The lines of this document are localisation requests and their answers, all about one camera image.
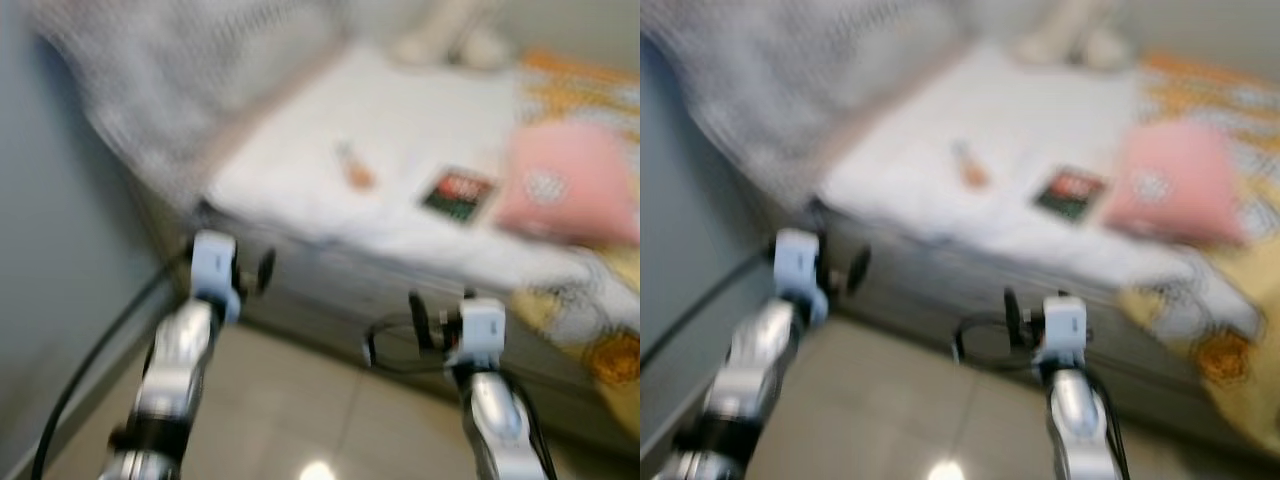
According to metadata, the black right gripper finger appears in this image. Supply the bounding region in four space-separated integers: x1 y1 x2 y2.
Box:
1003 288 1025 351
408 290 437 353

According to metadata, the small orange toy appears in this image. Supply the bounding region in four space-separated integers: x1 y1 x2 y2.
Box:
338 140 376 191
950 140 991 191

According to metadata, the white quilted bed sheet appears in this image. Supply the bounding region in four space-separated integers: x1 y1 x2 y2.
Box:
205 45 601 291
820 40 1261 336

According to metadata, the pink pillow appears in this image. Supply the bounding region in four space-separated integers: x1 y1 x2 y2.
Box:
1103 120 1251 248
495 122 641 249

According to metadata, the grey checked cloth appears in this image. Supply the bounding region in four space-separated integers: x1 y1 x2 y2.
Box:
30 0 341 206
645 0 961 206

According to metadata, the yellow cartoon print blanket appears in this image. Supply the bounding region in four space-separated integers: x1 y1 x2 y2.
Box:
1120 50 1280 451
515 50 641 441

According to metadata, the beige plush toy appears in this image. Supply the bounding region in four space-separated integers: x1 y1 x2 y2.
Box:
392 0 513 71
1015 0 1136 71

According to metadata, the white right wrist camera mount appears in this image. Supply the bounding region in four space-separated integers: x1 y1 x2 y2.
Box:
1040 295 1089 366
455 297 508 366

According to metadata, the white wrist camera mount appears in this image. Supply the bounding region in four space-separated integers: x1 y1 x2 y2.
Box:
1040 295 1089 366
190 232 243 323
455 297 508 366
773 228 823 326

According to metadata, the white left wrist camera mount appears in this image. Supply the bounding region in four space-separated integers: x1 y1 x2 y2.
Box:
190 232 243 323
773 228 823 326

